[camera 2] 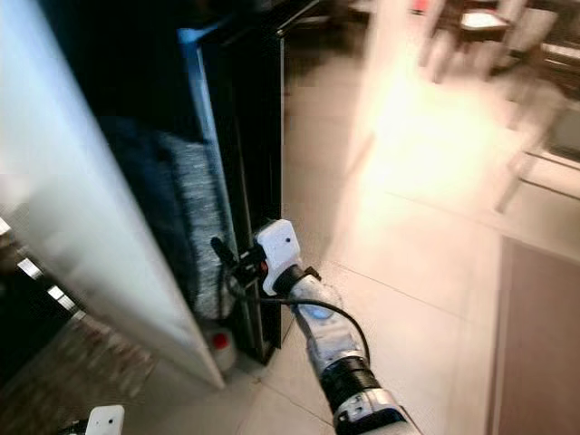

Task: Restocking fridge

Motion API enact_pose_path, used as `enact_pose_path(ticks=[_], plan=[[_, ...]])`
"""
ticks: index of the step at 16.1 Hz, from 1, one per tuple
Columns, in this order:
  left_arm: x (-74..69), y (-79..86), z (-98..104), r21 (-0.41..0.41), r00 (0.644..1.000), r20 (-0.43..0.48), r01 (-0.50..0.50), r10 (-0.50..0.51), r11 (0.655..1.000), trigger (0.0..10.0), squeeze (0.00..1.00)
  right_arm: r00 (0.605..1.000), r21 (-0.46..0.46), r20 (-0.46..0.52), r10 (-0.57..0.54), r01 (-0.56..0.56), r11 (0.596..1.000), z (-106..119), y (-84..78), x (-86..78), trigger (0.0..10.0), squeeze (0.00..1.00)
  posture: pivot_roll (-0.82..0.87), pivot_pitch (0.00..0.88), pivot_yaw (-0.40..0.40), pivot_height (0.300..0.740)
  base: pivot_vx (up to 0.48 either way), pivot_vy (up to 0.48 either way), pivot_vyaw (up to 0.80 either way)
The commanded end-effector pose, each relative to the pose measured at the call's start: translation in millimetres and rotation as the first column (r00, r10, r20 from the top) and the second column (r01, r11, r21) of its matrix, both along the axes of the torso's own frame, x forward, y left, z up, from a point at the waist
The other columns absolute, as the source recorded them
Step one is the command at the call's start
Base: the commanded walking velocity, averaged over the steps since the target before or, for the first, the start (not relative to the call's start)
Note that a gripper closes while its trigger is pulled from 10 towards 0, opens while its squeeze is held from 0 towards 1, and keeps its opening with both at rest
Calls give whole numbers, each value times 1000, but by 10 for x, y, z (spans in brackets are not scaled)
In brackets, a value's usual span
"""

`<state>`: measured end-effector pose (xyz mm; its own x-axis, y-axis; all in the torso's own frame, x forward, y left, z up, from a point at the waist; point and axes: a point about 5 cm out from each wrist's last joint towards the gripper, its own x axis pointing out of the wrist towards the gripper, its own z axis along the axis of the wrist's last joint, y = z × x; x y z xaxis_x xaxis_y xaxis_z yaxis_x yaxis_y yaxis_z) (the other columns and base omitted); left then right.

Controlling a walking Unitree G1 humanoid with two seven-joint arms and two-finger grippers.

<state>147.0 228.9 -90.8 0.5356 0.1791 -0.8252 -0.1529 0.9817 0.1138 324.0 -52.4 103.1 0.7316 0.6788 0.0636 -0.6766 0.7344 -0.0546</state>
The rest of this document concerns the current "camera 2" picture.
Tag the speckled granite counter side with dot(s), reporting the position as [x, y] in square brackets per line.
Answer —
[190, 208]

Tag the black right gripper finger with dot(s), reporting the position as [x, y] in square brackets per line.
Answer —
[225, 252]

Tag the brown floor mat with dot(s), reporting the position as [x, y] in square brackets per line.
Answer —
[539, 344]

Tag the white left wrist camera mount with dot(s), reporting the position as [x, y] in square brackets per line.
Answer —
[105, 420]

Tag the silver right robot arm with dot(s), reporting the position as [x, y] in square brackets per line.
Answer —
[331, 340]

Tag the speckled stone base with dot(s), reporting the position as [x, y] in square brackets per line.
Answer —
[91, 372]

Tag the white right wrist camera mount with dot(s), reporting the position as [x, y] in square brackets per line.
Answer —
[278, 246]

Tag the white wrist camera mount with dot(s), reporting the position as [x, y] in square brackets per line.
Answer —
[278, 246]
[105, 420]

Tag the white bottle with red cap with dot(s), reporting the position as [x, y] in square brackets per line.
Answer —
[219, 344]

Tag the dark wooden slat-back chair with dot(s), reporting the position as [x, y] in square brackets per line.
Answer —
[480, 20]

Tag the black compartment with chrome trim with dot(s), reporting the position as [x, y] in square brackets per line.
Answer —
[27, 326]

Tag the black fridge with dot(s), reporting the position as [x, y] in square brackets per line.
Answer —
[245, 136]

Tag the white fridge door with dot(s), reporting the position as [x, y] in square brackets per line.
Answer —
[72, 181]

